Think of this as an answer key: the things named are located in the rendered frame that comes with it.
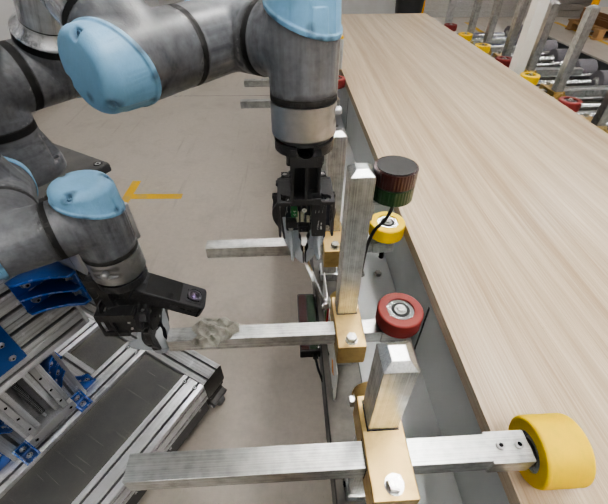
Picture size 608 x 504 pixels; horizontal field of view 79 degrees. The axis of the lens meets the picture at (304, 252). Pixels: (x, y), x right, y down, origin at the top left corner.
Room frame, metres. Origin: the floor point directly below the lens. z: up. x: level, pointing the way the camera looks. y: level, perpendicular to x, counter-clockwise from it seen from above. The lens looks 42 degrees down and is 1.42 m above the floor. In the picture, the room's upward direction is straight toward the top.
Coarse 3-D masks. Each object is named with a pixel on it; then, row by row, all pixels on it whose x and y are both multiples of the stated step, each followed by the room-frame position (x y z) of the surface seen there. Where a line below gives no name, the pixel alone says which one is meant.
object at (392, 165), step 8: (384, 160) 0.46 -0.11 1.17; (392, 160) 0.46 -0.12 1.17; (400, 160) 0.46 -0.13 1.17; (408, 160) 0.46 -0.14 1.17; (384, 168) 0.44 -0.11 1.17; (392, 168) 0.44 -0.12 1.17; (400, 168) 0.44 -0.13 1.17; (408, 168) 0.44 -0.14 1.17; (416, 168) 0.44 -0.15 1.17; (392, 192) 0.42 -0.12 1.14; (400, 192) 0.42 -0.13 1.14; (392, 208) 0.45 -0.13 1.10; (368, 240) 0.45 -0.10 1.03
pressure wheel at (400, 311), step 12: (384, 300) 0.43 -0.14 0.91; (396, 300) 0.44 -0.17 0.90; (408, 300) 0.43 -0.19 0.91; (384, 312) 0.41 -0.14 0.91; (396, 312) 0.41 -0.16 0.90; (408, 312) 0.41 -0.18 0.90; (420, 312) 0.41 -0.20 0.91; (384, 324) 0.39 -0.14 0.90; (396, 324) 0.38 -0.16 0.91; (408, 324) 0.38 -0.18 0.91; (420, 324) 0.39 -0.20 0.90; (396, 336) 0.38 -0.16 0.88; (408, 336) 0.38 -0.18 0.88
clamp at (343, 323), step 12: (336, 312) 0.43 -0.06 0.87; (336, 324) 0.41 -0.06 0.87; (348, 324) 0.41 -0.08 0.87; (360, 324) 0.41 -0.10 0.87; (336, 336) 0.38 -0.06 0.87; (360, 336) 0.38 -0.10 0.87; (336, 348) 0.37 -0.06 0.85; (348, 348) 0.36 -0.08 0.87; (360, 348) 0.36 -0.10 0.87; (336, 360) 0.36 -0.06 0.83; (348, 360) 0.36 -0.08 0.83; (360, 360) 0.36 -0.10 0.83
